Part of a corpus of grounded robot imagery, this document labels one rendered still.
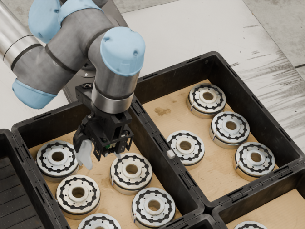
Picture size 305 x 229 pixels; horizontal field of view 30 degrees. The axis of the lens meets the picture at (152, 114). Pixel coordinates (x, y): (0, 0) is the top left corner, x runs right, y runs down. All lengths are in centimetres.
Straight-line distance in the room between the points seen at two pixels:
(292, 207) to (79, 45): 71
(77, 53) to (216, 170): 58
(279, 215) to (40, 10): 78
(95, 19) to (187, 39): 93
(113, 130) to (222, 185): 47
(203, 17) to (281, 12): 127
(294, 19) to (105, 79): 233
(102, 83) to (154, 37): 92
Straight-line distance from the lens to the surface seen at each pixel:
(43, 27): 146
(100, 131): 110
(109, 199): 137
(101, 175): 141
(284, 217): 144
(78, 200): 133
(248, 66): 189
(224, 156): 149
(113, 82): 98
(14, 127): 136
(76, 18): 103
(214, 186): 143
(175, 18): 198
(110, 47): 94
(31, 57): 106
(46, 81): 105
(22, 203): 137
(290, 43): 308
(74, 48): 102
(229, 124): 152
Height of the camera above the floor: 203
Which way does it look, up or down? 52 degrees down
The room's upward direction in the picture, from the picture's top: 11 degrees clockwise
